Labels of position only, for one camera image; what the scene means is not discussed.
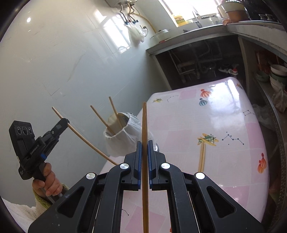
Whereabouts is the bamboo chopstick three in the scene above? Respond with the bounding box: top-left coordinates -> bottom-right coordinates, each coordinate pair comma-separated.
51,106 -> 119,166

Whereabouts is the bamboo chopstick four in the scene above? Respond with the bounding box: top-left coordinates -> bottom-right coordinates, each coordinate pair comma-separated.
198,142 -> 204,172

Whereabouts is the bamboo chopstick five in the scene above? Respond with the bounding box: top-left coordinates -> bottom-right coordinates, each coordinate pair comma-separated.
200,143 -> 206,172

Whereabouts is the bamboo chopstick one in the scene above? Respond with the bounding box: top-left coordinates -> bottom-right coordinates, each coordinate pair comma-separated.
90,105 -> 115,135

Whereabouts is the cream ceramic spoon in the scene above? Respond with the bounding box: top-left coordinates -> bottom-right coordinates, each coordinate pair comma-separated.
107,113 -> 129,134

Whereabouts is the single bamboo chopstick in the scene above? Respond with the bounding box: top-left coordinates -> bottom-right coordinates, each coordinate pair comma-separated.
109,97 -> 123,129

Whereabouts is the left forearm white sleeve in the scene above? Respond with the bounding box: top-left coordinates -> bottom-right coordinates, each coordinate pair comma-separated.
2,191 -> 51,232

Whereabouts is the person left hand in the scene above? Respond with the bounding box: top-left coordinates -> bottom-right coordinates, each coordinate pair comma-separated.
32,163 -> 63,198

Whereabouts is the white plastic bag liner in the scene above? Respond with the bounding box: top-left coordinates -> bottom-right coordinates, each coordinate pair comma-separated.
103,111 -> 155,158

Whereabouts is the steel utensil holder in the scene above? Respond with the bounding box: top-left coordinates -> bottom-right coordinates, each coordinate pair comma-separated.
153,143 -> 160,152

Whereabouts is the pink floral tablecloth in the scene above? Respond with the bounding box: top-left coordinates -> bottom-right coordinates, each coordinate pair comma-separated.
98,76 -> 270,233

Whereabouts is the hanging white plastic bag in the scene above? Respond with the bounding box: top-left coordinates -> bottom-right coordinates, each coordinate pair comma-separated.
127,24 -> 148,47

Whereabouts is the white water heater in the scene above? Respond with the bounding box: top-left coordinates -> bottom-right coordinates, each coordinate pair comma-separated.
105,0 -> 137,7

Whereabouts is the glass pot lid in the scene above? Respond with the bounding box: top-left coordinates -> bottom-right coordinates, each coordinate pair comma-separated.
151,29 -> 171,43

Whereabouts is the stack of white bowls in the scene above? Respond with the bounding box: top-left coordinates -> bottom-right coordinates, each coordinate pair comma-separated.
270,65 -> 287,90

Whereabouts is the yellow detergent bottle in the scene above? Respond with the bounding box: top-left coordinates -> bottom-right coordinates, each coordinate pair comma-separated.
174,16 -> 187,27

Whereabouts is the sink faucet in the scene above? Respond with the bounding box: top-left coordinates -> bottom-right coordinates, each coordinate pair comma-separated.
192,9 -> 203,29

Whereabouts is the brown clay pot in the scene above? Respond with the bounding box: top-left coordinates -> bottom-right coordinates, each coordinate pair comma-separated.
221,1 -> 250,23

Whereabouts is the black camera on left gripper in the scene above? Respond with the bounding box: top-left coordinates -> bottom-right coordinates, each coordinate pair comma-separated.
9,120 -> 35,161

